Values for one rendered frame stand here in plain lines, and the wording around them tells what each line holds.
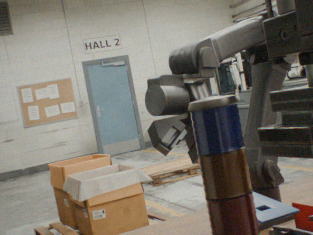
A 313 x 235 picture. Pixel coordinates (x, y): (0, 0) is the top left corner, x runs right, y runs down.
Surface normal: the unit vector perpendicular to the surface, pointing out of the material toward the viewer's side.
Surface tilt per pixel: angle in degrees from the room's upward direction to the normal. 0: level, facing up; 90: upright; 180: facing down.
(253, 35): 95
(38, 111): 90
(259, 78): 62
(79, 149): 90
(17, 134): 90
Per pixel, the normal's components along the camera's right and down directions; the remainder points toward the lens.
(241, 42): 0.65, -0.03
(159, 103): -0.76, 0.04
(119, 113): 0.36, -0.01
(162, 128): 0.26, -0.41
